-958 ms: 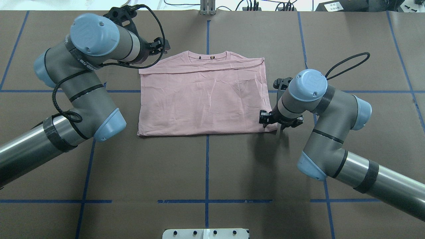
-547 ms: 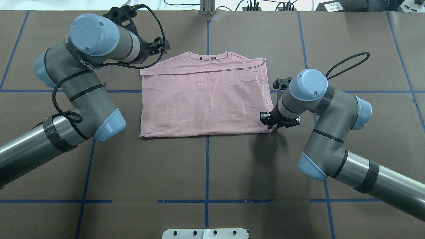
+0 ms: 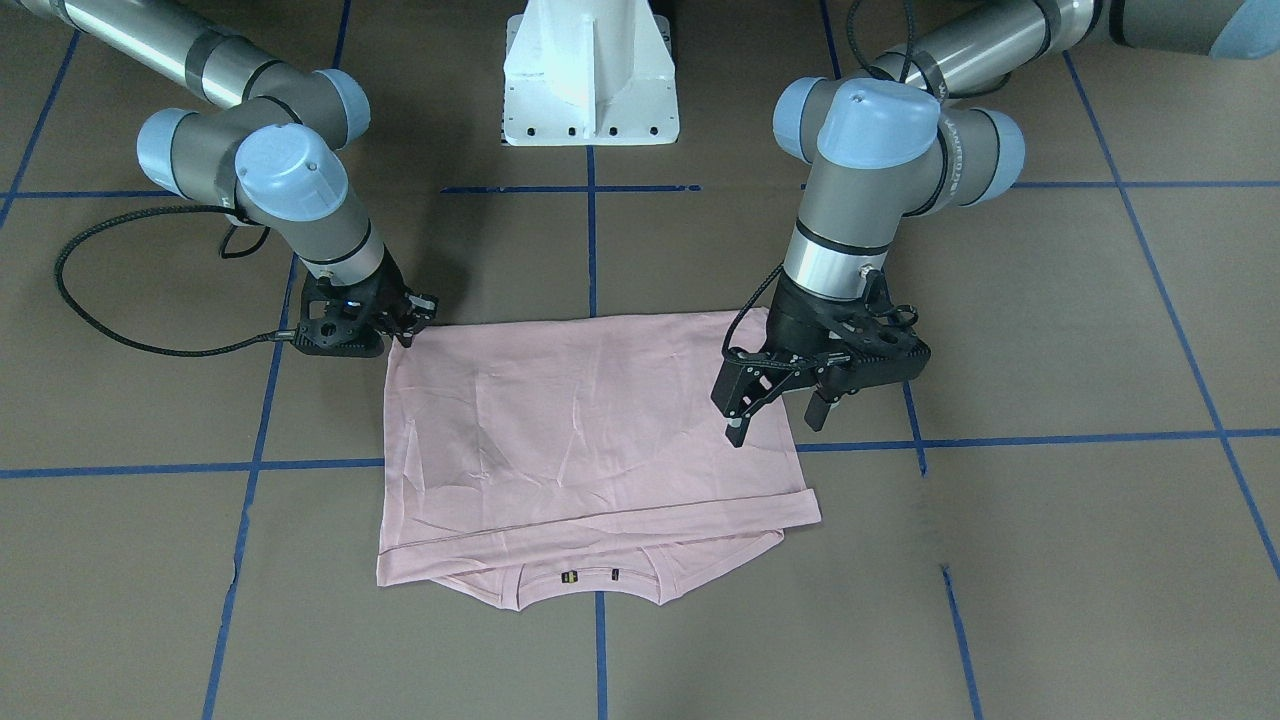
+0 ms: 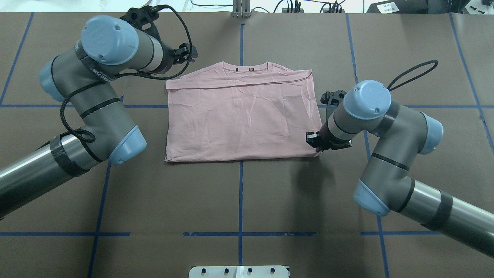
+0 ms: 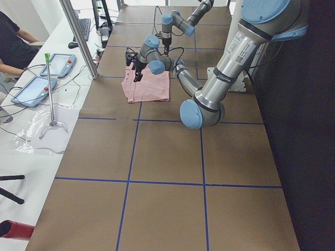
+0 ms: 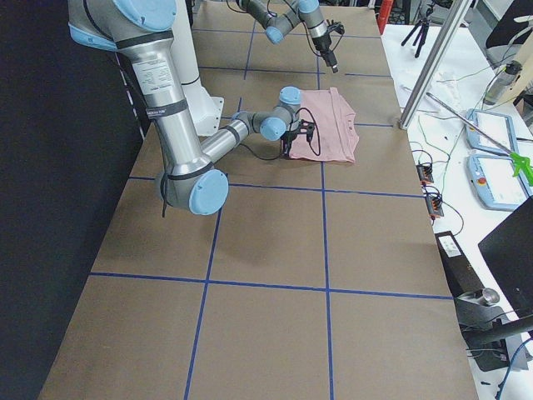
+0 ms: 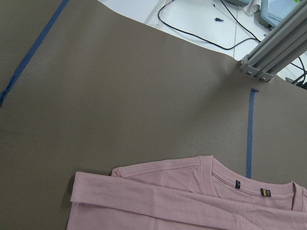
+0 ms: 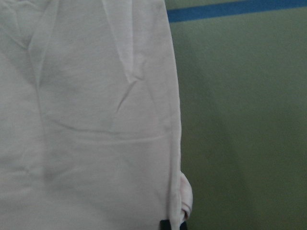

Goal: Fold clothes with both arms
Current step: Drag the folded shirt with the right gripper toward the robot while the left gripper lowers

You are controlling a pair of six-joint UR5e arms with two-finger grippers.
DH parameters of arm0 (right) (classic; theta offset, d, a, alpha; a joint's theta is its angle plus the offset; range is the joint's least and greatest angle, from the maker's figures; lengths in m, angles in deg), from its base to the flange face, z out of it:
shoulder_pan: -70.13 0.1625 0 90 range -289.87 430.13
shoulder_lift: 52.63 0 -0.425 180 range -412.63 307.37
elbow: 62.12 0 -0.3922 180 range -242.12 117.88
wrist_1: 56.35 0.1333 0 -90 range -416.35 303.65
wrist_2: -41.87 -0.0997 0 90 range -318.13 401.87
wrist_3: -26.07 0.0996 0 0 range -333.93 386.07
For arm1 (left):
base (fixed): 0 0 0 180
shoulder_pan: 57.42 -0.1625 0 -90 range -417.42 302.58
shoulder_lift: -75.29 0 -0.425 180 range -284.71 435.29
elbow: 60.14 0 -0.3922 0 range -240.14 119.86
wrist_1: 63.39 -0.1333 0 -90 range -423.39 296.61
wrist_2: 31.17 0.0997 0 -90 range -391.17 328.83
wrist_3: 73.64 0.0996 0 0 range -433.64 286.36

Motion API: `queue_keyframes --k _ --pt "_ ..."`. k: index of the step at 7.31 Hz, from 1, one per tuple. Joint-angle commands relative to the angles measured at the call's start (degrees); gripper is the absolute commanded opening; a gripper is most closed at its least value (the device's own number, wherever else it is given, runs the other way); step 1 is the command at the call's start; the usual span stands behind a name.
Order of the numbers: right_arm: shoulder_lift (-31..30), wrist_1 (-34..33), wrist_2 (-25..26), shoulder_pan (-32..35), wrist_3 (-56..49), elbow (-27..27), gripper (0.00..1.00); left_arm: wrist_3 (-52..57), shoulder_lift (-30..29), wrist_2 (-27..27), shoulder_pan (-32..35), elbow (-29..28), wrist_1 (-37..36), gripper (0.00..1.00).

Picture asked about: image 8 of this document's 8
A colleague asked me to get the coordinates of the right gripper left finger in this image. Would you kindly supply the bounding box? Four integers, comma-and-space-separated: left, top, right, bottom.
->
160, 220, 171, 230

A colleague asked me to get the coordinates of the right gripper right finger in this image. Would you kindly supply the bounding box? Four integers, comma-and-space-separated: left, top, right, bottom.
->
179, 221, 188, 230

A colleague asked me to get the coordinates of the pink Snoopy t-shirt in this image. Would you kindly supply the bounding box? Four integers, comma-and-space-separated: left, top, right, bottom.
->
0, 0, 192, 230

